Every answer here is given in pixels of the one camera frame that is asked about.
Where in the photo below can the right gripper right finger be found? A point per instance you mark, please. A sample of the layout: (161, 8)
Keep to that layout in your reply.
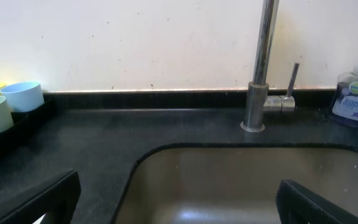
(303, 208)

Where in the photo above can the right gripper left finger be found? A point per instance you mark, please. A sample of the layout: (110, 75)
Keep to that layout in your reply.
(54, 196)

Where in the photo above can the black tray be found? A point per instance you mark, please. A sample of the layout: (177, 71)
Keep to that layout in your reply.
(26, 123)

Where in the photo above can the steel sink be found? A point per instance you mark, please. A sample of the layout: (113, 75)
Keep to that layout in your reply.
(213, 180)

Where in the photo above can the blue cup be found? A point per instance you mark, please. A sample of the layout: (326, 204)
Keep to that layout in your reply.
(23, 99)

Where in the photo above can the steel tap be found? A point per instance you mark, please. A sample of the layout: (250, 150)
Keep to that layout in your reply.
(255, 105)

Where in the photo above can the blue soap bottle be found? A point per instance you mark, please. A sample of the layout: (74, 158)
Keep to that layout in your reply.
(353, 105)

